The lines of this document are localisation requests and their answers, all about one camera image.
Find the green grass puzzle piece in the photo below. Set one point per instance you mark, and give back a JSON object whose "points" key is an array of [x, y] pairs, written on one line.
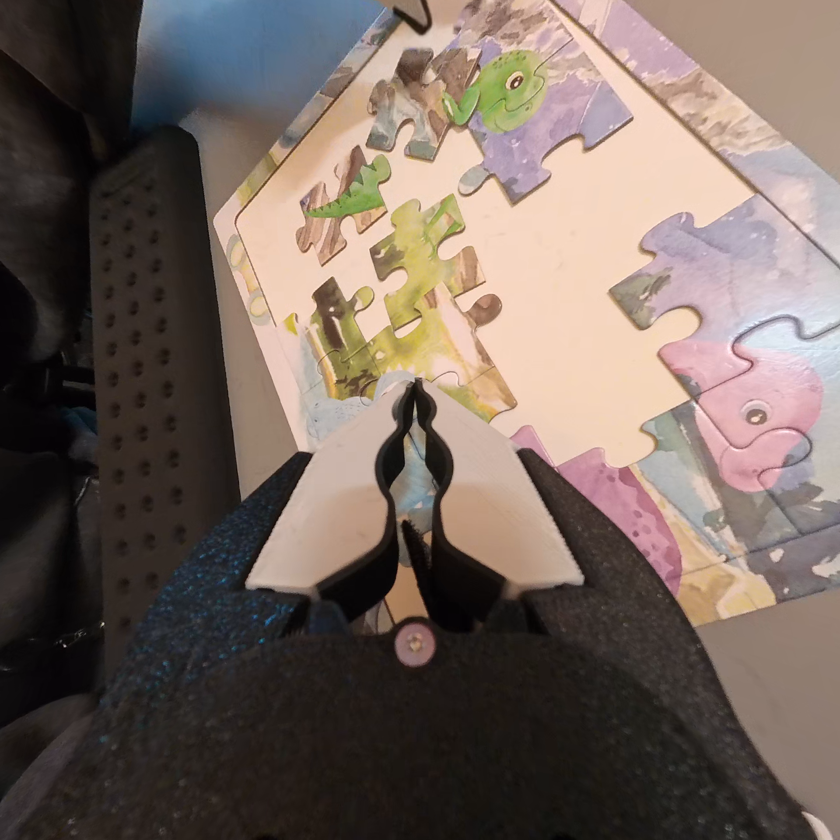
{"points": [[420, 262]]}

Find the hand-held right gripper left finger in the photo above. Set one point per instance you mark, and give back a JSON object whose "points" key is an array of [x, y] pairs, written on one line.
{"points": [[328, 518]]}

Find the green dinosaur head puzzle piece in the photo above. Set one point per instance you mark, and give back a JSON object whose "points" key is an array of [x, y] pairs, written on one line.
{"points": [[512, 85]]}

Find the blue purple puzzle piece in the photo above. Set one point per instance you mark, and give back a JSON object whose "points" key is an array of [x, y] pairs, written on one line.
{"points": [[722, 262]]}

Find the grey desk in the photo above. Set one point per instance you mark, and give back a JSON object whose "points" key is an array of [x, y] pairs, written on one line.
{"points": [[754, 65]]}

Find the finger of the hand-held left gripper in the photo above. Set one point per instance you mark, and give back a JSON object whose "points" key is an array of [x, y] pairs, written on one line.
{"points": [[412, 13]]}

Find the dinosaur puzzle tray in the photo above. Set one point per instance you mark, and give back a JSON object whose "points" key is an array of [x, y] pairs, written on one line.
{"points": [[558, 262]]}

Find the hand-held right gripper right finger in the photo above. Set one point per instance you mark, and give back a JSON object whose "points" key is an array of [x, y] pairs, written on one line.
{"points": [[505, 518]]}

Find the green and brown puzzle piece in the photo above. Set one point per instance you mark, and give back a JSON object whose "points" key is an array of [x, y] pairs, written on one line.
{"points": [[341, 203]]}

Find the pink dinosaur head puzzle piece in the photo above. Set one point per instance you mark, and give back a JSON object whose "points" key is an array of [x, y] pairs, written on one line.
{"points": [[754, 433]]}

